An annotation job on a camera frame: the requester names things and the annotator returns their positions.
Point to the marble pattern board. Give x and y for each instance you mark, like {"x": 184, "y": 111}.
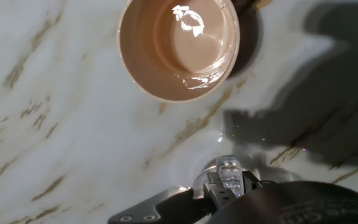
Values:
{"x": 73, "y": 124}

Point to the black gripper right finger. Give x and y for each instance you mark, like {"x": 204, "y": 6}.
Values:
{"x": 253, "y": 182}

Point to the orange ceramic mug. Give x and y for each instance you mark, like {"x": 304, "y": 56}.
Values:
{"x": 154, "y": 68}

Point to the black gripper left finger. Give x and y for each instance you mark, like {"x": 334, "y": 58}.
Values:
{"x": 172, "y": 208}

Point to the clear glass mug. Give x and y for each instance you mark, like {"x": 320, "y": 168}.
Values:
{"x": 228, "y": 172}

